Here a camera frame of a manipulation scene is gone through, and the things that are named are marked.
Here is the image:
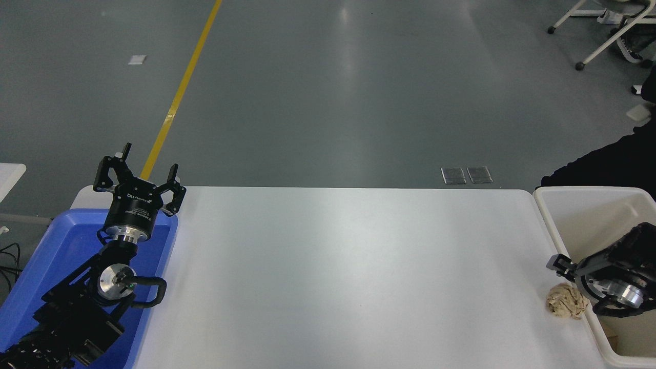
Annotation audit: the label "blue plastic tray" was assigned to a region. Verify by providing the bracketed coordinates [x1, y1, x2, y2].
[0, 208, 179, 369]

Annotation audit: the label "grey metal bar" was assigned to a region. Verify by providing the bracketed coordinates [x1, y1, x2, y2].
[0, 212, 54, 227]

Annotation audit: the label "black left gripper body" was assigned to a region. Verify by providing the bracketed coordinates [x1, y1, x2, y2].
[104, 179, 164, 238]

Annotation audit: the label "black cables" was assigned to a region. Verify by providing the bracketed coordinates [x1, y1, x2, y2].
[0, 242, 23, 289]

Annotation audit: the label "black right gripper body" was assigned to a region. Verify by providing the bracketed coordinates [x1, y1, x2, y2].
[573, 251, 624, 308]

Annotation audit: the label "small white side table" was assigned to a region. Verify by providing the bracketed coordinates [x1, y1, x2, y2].
[0, 163, 27, 203]

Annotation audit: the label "person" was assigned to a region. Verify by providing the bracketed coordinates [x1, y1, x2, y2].
[597, 0, 656, 67]
[541, 61, 656, 201]

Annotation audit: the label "white wheeled chair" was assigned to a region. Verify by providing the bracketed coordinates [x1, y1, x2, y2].
[547, 0, 656, 72]

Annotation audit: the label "large pale plastic bin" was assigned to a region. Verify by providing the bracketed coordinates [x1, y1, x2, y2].
[533, 186, 656, 369]

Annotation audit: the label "tan paper ball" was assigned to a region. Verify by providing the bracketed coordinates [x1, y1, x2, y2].
[546, 284, 591, 320]

